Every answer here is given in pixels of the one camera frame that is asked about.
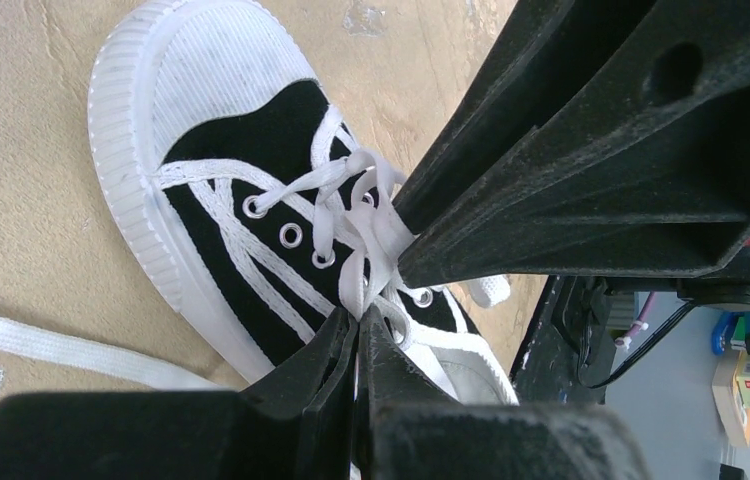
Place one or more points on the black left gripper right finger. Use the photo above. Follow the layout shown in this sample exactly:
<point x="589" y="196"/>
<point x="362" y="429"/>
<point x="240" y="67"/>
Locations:
<point x="408" y="428"/>

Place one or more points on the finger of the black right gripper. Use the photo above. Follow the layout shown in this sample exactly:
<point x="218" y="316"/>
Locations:
<point x="545" y="53"/>

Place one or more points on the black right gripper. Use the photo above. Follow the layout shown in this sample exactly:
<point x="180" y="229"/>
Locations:
<point x="645" y="172"/>

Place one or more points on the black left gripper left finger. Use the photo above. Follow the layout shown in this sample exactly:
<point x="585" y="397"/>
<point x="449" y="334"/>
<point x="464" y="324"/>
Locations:
<point x="294" y="423"/>

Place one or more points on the white shoelace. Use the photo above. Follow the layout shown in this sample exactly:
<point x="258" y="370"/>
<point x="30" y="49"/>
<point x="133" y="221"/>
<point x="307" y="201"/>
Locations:
<point x="353" y="200"/>

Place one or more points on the black and white sneaker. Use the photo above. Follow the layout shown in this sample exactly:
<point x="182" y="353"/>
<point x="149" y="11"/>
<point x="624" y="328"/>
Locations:
<point x="194" y="109"/>

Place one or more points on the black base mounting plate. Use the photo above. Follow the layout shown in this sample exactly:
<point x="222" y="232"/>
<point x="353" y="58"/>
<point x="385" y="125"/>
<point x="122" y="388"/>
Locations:
<point x="567" y="347"/>

